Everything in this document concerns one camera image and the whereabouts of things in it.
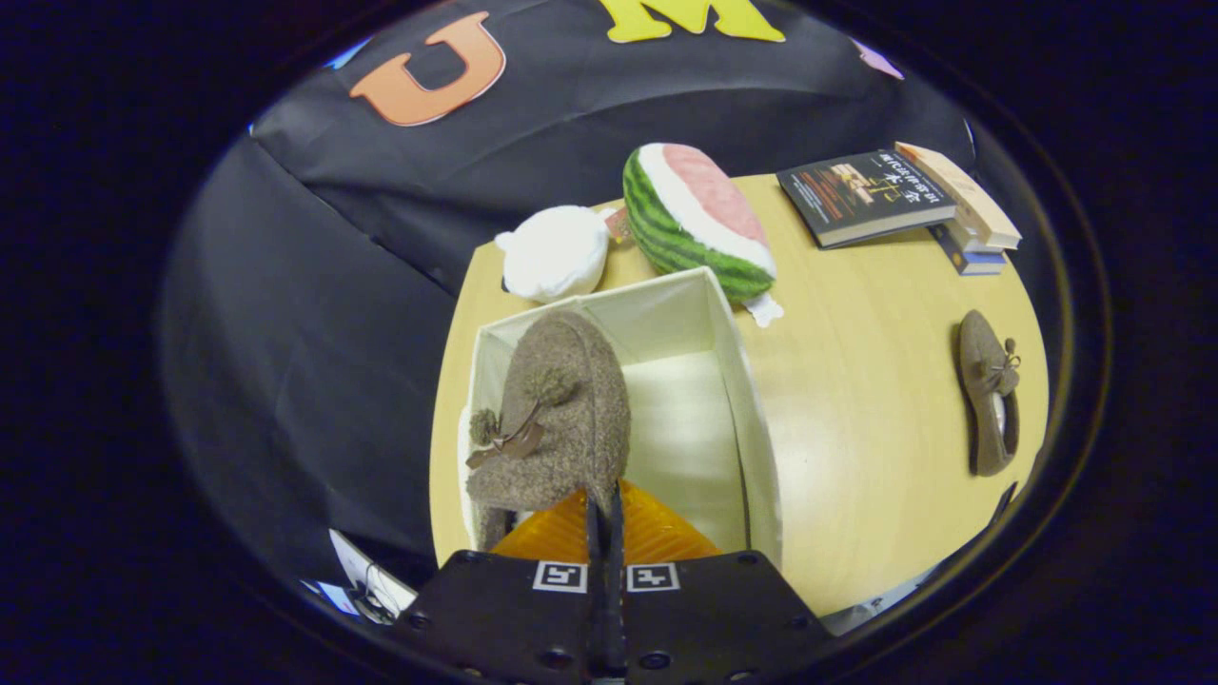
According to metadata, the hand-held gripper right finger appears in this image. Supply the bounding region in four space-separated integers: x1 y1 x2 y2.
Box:
609 480 834 682

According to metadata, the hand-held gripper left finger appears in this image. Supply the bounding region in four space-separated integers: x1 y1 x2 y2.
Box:
395 485 610 682

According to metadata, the grey fabric storage box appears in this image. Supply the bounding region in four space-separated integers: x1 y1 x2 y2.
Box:
457 266 784 572

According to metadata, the brown fuzzy shoe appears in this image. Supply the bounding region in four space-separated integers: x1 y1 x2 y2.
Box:
956 309 1022 477
464 309 632 553

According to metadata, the white paper sheet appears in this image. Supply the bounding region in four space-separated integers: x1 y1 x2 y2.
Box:
300 528 420 624

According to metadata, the black backdrop cloth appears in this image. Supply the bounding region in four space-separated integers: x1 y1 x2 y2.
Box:
162 0 981 591

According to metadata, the white plush toy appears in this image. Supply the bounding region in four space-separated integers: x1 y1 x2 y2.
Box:
495 205 612 305

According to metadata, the watermelon slice plush toy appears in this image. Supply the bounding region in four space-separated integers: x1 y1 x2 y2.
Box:
623 143 786 329

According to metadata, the blue cover book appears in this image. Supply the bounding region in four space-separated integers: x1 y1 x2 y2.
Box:
928 224 1007 277

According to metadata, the black cover book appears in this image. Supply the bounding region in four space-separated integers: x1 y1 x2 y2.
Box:
776 149 957 250

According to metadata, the grey cover book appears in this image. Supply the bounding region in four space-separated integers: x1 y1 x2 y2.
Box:
942 219 992 255

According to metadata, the beige cover book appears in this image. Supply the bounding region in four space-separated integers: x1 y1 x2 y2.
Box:
894 141 1024 252

